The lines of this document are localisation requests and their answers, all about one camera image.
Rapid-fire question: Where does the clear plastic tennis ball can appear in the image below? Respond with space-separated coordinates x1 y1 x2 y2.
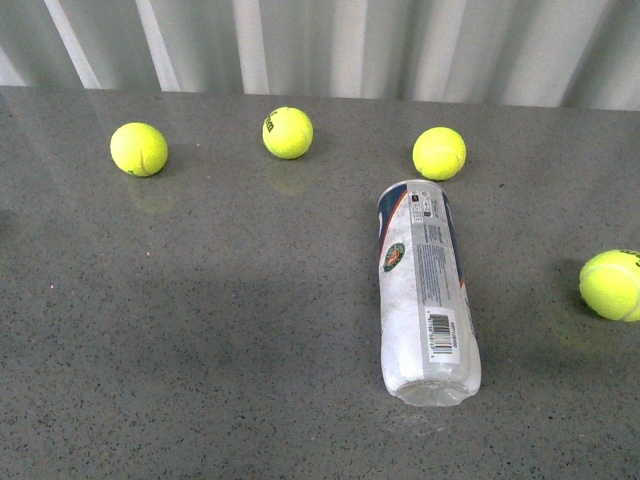
378 180 481 407

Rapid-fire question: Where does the yellow Wilson tennis ball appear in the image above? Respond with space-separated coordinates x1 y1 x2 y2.
262 106 314 160

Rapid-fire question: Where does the yellow tennis ball near can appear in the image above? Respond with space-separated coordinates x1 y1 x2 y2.
412 127 467 181

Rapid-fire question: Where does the plain yellow tennis ball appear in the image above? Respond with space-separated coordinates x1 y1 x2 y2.
110 122 169 177

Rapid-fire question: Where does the yellow tennis ball far right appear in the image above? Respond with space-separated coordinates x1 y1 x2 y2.
579 250 639 322

